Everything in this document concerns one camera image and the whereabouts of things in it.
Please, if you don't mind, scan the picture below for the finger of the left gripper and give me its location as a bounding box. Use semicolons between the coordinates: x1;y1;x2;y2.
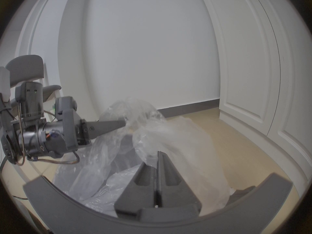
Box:
78;119;128;146

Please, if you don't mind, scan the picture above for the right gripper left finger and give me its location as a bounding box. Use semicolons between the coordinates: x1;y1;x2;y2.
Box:
115;151;158;215

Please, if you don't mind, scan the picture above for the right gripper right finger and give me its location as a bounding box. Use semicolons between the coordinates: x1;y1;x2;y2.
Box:
158;151;202;216

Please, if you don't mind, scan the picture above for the clear plastic bag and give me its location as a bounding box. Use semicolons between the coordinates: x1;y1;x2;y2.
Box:
52;97;231;216

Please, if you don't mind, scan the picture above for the white trash bin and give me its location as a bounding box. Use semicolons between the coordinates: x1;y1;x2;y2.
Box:
55;131;156;214

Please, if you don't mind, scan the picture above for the grey chair with white legs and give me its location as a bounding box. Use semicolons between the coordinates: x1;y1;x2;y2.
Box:
5;55;62;121

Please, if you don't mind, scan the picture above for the white wardrobe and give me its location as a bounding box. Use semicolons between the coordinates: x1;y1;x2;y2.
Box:
195;0;312;180

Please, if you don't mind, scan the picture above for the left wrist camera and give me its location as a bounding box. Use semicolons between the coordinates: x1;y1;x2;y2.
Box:
54;96;78;116

